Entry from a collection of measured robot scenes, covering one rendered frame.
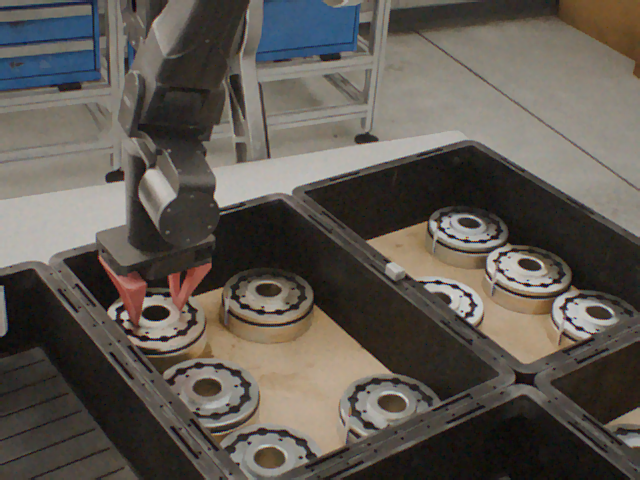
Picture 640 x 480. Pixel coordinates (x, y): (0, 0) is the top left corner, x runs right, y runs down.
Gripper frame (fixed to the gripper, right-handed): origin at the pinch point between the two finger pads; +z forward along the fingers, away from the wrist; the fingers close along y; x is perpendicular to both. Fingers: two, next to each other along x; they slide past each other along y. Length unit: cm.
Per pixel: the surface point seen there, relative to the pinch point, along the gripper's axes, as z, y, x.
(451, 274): 6.4, 38.4, -3.8
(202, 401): 1.8, -1.6, -12.7
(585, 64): 99, 276, 171
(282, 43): 59, 125, 162
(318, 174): 21, 53, 44
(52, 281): -4.0, -9.2, 4.2
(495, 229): 3.5, 46.9, -1.8
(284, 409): 5.6, 7.0, -14.3
